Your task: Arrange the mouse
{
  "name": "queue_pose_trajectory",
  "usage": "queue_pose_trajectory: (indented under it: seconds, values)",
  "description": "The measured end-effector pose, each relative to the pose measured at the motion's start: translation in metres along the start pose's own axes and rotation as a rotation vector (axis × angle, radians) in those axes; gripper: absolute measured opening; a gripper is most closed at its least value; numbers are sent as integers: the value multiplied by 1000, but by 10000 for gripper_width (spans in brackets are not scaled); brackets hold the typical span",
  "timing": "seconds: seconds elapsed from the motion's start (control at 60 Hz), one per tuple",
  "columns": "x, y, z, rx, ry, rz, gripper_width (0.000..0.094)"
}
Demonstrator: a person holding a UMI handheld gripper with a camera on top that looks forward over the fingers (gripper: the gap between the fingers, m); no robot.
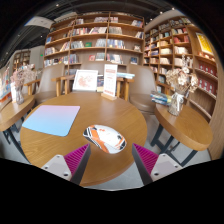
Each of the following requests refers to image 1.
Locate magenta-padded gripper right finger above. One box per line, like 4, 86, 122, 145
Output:
131, 143, 184, 186

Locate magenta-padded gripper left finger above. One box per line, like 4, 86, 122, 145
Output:
41, 143, 92, 186

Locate white orange patterned computer mouse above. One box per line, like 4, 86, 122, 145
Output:
82, 124, 128, 155

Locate pink blue gradient mouse pad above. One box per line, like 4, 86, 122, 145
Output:
21, 104, 81, 138

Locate oval wooden side table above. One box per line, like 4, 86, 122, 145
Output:
0, 94, 36, 158
149, 103, 214, 168

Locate stack of colourful books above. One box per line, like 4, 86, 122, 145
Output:
149, 90, 173, 107

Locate brown leather wooden armchair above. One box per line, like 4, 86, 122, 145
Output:
23, 63, 69, 104
64, 60, 129, 98
123, 63, 158, 115

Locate white framed red print picture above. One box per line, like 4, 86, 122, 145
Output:
72, 69, 99, 93

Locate dark cover book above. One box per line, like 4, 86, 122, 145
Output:
96, 74, 105, 93

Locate glass vase beige dried flowers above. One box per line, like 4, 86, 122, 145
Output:
165, 54, 200, 117

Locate flat light blue books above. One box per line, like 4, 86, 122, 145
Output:
116, 72, 136, 80

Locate white red sign wooden base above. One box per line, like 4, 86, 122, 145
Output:
100, 63, 119, 101

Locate small white table card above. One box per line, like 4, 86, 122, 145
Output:
9, 82, 18, 103

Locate glass vase pink dried flowers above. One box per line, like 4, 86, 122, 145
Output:
9, 64, 36, 105

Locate orange display shelf with goods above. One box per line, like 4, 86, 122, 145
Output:
0, 64, 13, 108

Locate tall angled wooden bookshelf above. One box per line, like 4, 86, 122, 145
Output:
143, 15, 219, 122

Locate distant wooden bookshelf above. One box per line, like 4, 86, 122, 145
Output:
12, 49, 32, 73

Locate wide wooden bookshelf with books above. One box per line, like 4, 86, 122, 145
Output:
43, 12, 146, 76

